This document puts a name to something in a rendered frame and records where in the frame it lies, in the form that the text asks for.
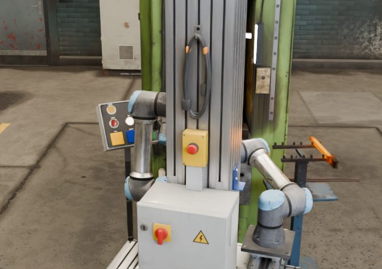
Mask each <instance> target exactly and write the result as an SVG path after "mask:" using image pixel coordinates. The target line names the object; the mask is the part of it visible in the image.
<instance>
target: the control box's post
mask: <svg viewBox="0 0 382 269"><path fill-rule="evenodd" d="M124 160H125V173H126V179H127V177H129V176H130V173H131V148H125V149H124ZM126 203H127V234H128V237H129V236H133V216H132V201H129V202H126ZM131 240H134V238H128V241H131Z"/></svg>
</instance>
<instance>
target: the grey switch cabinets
mask: <svg viewBox="0 0 382 269"><path fill-rule="evenodd" d="M99 5H100V17H101V41H102V64H103V74H104V75H142V74H141V57H140V21H139V19H138V13H140V11H139V0H99Z"/></svg>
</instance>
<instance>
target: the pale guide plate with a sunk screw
mask: <svg viewBox="0 0 382 269"><path fill-rule="evenodd" d="M270 74H271V68H256V85H255V93H269V84H270Z"/></svg>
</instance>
